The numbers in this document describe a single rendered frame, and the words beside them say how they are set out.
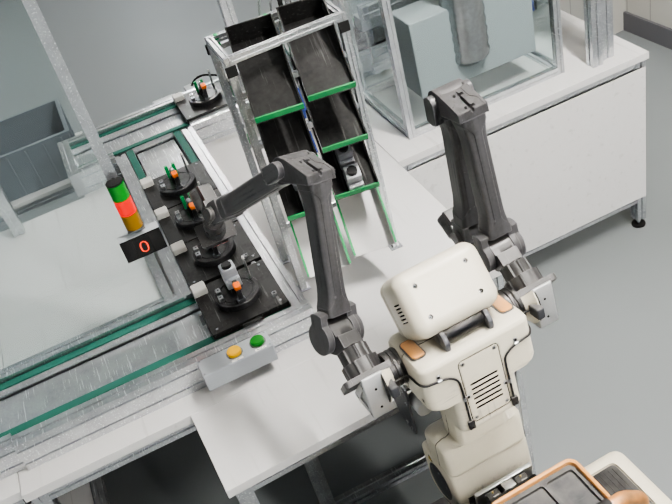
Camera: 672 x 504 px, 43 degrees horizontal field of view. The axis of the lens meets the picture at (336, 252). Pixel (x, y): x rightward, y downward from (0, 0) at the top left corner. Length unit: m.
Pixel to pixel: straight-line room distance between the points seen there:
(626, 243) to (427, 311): 2.28
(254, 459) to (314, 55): 1.07
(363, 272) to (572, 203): 1.31
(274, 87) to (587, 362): 1.77
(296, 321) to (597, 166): 1.70
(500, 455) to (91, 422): 1.10
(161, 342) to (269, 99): 0.81
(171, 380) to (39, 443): 0.38
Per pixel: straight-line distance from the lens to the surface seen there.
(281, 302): 2.46
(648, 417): 3.27
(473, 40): 3.20
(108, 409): 2.45
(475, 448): 2.11
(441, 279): 1.79
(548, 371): 3.42
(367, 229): 2.52
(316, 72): 2.30
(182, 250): 2.80
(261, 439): 2.28
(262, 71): 2.31
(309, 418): 2.28
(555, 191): 3.60
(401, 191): 2.96
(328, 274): 1.84
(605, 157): 3.69
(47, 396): 2.62
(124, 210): 2.41
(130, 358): 2.59
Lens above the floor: 2.53
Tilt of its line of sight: 37 degrees down
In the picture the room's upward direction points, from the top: 16 degrees counter-clockwise
